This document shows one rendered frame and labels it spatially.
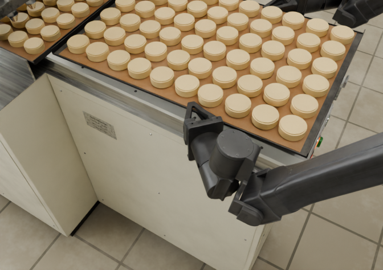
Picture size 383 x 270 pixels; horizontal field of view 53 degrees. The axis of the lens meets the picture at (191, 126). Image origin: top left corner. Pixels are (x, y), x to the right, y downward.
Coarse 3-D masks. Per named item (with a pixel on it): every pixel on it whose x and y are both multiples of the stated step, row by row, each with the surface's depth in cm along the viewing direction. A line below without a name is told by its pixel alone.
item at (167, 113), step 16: (48, 64) 103; (64, 64) 98; (80, 80) 100; (96, 80) 95; (112, 80) 94; (112, 96) 97; (128, 96) 93; (144, 96) 91; (144, 112) 94; (160, 112) 90; (176, 112) 88; (192, 112) 88; (176, 128) 91; (224, 128) 85; (256, 160) 83; (272, 160) 80; (288, 160) 80
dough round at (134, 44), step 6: (132, 36) 87; (138, 36) 87; (126, 42) 86; (132, 42) 86; (138, 42) 86; (144, 42) 86; (126, 48) 86; (132, 48) 85; (138, 48) 85; (144, 48) 86
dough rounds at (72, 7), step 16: (48, 0) 112; (64, 0) 112; (80, 0) 115; (96, 0) 112; (32, 16) 110; (48, 16) 107; (64, 16) 107; (80, 16) 109; (0, 32) 102; (16, 32) 102; (32, 32) 104; (48, 32) 102; (64, 32) 106; (16, 48) 101; (32, 48) 99
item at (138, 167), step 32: (64, 96) 109; (96, 96) 99; (96, 128) 112; (128, 128) 102; (160, 128) 94; (96, 160) 131; (128, 160) 117; (160, 160) 105; (96, 192) 156; (128, 192) 136; (160, 192) 121; (192, 192) 109; (160, 224) 143; (192, 224) 126; (224, 224) 113; (224, 256) 131; (256, 256) 138
